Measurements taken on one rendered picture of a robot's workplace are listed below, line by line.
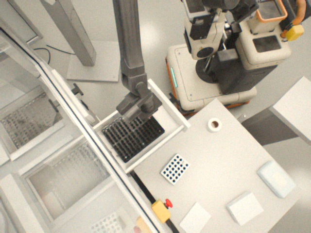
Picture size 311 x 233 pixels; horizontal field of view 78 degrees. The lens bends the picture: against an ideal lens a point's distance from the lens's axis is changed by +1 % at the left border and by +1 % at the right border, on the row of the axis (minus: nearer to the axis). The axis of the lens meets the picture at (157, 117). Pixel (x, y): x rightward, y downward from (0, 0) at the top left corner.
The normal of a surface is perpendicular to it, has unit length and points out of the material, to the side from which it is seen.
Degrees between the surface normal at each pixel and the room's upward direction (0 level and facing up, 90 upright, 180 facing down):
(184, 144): 0
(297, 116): 0
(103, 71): 3
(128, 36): 56
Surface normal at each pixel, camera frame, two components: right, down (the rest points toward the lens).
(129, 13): 0.51, 0.48
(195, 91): 0.01, -0.28
